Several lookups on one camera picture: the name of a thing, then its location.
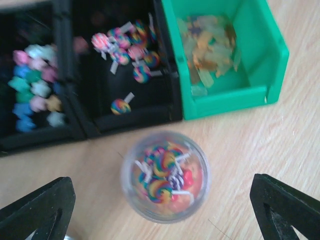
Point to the black bin with lollipop candies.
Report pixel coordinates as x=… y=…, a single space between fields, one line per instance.
x=118 y=66

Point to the clear plastic jar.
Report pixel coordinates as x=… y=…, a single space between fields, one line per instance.
x=165 y=177

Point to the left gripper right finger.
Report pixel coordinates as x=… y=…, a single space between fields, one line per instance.
x=281 y=209

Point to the black bin with star candies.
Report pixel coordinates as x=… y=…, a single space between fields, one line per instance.
x=35 y=109

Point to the metal scoop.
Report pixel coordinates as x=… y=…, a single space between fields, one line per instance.
x=69 y=237

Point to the green bin with gummies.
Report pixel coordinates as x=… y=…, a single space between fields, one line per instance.
x=230 y=54

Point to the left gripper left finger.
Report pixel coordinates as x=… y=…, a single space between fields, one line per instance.
x=44 y=213

